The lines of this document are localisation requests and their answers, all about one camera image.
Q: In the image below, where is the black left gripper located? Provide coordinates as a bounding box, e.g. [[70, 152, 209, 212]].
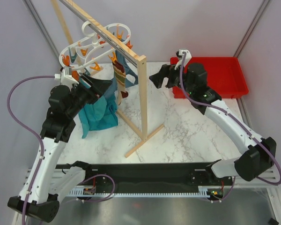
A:
[[67, 73, 112, 118]]

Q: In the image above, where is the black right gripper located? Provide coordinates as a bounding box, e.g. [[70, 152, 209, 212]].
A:
[[149, 61, 194, 95]]

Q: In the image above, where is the teal cloth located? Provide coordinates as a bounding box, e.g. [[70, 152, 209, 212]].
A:
[[78, 79, 119, 139]]

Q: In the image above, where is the orange clothespin holding cloth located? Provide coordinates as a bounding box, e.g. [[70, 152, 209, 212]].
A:
[[108, 52, 117, 63]]

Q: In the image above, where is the white round clip hanger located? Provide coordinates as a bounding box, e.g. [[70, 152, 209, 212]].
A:
[[59, 22, 132, 71]]

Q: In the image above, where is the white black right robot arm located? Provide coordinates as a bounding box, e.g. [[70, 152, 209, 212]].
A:
[[149, 63, 276, 185]]

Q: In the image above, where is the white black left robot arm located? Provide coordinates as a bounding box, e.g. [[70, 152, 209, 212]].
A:
[[7, 74, 112, 225]]

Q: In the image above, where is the orange clothespin top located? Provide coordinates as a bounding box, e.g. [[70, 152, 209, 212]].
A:
[[80, 49, 89, 56]]

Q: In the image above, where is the teal clothespin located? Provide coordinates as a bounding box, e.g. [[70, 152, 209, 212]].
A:
[[68, 48, 78, 63]]

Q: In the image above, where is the red plastic bin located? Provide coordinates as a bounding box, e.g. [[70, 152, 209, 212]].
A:
[[170, 56, 249, 99]]

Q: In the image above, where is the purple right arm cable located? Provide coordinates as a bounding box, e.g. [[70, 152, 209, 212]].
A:
[[179, 52, 281, 202]]

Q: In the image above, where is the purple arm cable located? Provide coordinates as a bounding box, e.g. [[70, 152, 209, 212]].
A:
[[179, 52, 281, 202], [7, 75, 58, 225]]

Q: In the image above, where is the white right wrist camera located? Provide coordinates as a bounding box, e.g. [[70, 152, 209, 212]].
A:
[[174, 49, 192, 70]]

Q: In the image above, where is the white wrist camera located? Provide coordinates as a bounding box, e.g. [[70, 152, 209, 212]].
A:
[[174, 49, 192, 70], [54, 67, 79, 89]]

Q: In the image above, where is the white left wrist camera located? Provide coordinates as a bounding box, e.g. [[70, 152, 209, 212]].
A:
[[54, 67, 79, 89]]

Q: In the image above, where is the wooden drying rack frame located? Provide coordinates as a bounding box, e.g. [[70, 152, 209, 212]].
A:
[[51, 0, 164, 158]]

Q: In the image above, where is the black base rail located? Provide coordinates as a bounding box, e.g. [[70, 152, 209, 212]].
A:
[[57, 161, 232, 193]]

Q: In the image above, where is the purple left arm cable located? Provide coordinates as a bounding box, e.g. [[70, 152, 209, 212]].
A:
[[7, 75, 58, 225]]

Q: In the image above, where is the white slotted cable duct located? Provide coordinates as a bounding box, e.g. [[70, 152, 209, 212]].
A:
[[66, 186, 210, 198]]

